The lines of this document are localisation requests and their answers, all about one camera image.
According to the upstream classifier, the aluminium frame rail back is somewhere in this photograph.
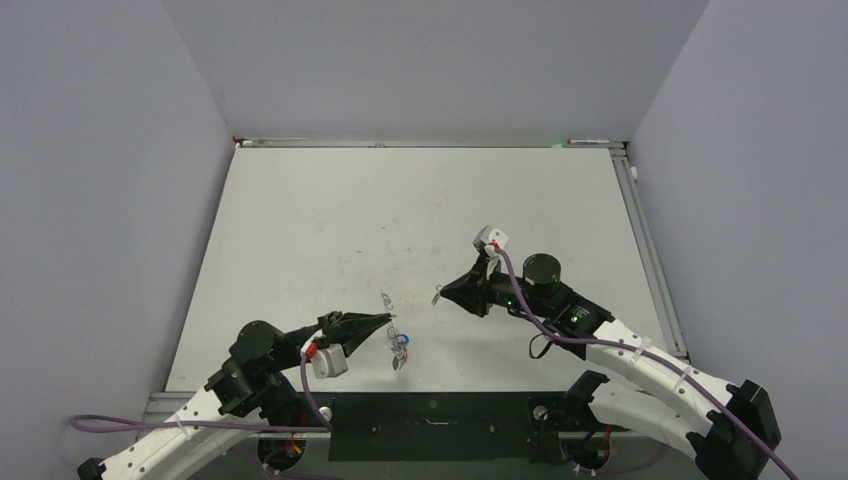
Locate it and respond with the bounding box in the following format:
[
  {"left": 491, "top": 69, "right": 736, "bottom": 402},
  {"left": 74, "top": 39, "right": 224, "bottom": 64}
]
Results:
[{"left": 234, "top": 138, "right": 626, "bottom": 149}]

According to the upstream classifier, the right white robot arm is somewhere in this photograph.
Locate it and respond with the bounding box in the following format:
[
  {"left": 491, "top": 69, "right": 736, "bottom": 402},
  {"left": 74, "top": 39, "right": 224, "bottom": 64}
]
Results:
[{"left": 439, "top": 244, "right": 782, "bottom": 479}]

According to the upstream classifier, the key with green tag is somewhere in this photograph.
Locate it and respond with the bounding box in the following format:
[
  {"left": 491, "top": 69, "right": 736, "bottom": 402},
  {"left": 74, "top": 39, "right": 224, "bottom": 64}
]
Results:
[{"left": 431, "top": 285, "right": 443, "bottom": 306}]

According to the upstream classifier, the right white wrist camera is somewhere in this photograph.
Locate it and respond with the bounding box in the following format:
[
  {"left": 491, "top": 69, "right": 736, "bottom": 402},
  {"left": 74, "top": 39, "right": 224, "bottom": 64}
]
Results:
[{"left": 472, "top": 225, "right": 509, "bottom": 257}]

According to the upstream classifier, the silver metal key organizer ring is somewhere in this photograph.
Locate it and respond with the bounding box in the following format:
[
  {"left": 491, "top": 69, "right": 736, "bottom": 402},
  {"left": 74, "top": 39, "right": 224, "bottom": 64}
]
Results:
[{"left": 380, "top": 292, "right": 411, "bottom": 372}]

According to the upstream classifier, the aluminium frame rail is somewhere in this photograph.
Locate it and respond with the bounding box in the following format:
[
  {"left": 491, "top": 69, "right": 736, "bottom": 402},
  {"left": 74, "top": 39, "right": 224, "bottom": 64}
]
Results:
[
  {"left": 234, "top": 138, "right": 626, "bottom": 149},
  {"left": 609, "top": 143, "right": 689, "bottom": 360}
]

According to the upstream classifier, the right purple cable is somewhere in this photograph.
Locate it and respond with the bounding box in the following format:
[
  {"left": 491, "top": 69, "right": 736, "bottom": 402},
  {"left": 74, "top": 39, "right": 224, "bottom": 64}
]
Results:
[{"left": 493, "top": 246, "right": 800, "bottom": 480}]

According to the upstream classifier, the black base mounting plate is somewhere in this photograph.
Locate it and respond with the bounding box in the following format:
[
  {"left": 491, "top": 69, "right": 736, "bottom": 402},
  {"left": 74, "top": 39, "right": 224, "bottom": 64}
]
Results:
[{"left": 254, "top": 392, "right": 631, "bottom": 464}]

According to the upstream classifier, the aluminium frame rail right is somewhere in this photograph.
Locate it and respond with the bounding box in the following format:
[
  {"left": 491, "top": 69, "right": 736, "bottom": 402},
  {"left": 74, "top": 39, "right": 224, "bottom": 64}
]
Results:
[{"left": 609, "top": 143, "right": 689, "bottom": 360}]

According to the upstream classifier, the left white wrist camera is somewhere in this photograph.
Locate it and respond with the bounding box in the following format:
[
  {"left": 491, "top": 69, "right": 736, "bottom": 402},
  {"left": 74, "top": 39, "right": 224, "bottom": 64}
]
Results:
[{"left": 310, "top": 344, "right": 349, "bottom": 379}]

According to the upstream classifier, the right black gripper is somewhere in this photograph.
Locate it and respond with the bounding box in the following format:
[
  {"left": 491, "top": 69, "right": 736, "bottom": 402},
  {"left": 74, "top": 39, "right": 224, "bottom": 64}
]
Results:
[{"left": 441, "top": 253, "right": 549, "bottom": 318}]

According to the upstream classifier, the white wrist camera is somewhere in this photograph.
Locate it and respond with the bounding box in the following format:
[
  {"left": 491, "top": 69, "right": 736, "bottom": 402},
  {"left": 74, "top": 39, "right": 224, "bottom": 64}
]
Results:
[
  {"left": 472, "top": 225, "right": 509, "bottom": 257},
  {"left": 310, "top": 344, "right": 349, "bottom": 379}
]

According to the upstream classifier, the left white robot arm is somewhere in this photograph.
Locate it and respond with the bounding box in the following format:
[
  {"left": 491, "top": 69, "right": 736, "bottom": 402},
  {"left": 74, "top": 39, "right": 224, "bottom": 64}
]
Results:
[{"left": 70, "top": 311, "right": 393, "bottom": 479}]

